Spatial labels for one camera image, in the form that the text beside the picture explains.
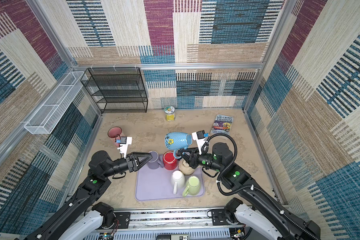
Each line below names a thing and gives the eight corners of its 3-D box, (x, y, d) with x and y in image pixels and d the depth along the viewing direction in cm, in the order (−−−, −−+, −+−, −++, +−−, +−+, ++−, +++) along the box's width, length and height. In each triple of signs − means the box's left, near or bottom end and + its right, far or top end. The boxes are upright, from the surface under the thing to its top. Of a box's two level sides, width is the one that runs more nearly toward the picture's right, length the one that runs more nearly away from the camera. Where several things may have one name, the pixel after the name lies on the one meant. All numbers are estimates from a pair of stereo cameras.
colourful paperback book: (210, 133, 108) (211, 130, 106) (215, 115, 119) (216, 112, 117) (228, 138, 105) (229, 135, 103) (232, 119, 116) (233, 116, 114)
